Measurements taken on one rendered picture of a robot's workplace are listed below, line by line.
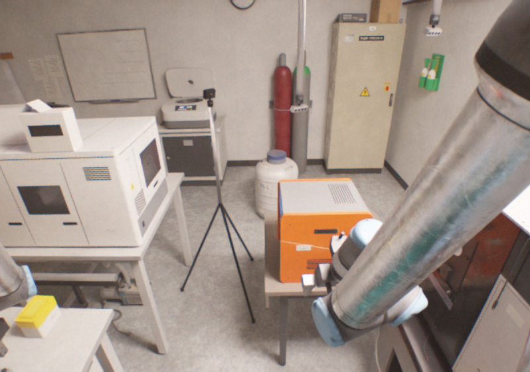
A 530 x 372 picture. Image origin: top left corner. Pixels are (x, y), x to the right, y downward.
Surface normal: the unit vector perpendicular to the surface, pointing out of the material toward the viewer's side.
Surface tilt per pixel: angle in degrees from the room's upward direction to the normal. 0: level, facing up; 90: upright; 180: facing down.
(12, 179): 90
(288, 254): 90
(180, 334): 0
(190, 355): 0
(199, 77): 105
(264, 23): 90
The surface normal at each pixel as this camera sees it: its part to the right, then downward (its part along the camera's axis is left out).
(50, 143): 0.00, 0.47
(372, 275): -0.83, 0.33
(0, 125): -0.01, -0.37
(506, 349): -1.00, 0.02
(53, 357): -0.02, -0.88
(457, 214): -0.54, 0.58
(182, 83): 0.01, 0.68
